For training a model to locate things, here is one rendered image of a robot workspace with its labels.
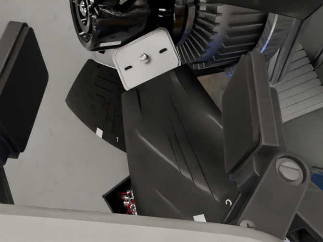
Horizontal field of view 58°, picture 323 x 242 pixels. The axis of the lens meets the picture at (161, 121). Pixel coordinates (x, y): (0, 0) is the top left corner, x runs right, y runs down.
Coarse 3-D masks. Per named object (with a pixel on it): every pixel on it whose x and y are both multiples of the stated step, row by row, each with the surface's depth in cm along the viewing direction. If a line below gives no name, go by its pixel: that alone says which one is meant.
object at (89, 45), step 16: (80, 0) 42; (96, 0) 36; (112, 0) 37; (128, 0) 38; (144, 0) 39; (160, 0) 41; (176, 0) 40; (80, 16) 43; (96, 16) 37; (112, 16) 38; (128, 16) 39; (144, 16) 40; (160, 16) 42; (176, 16) 41; (80, 32) 45; (96, 32) 38; (112, 32) 39; (128, 32) 40; (144, 32) 42; (176, 32) 43; (96, 48) 41; (112, 48) 43
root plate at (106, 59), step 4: (116, 48) 50; (96, 52) 52; (108, 52) 51; (112, 52) 51; (96, 56) 52; (100, 56) 52; (104, 56) 52; (108, 56) 52; (96, 60) 53; (100, 60) 53; (104, 60) 52; (108, 60) 52; (112, 60) 52; (104, 64) 53; (108, 64) 53; (112, 64) 53
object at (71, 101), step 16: (96, 64) 53; (80, 80) 58; (96, 80) 56; (112, 80) 55; (80, 96) 63; (96, 96) 59; (112, 96) 58; (80, 112) 68; (96, 112) 64; (112, 112) 61; (96, 128) 69; (112, 128) 65; (112, 144) 69
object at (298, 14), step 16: (208, 0) 20; (224, 0) 18; (240, 0) 17; (256, 0) 16; (272, 0) 16; (288, 0) 15; (304, 0) 14; (320, 0) 14; (288, 16) 15; (304, 16) 14
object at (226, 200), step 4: (224, 196) 37; (228, 196) 37; (232, 196) 37; (220, 200) 37; (224, 200) 37; (228, 200) 37; (232, 200) 37; (224, 204) 37; (228, 204) 37; (224, 208) 37; (228, 208) 37
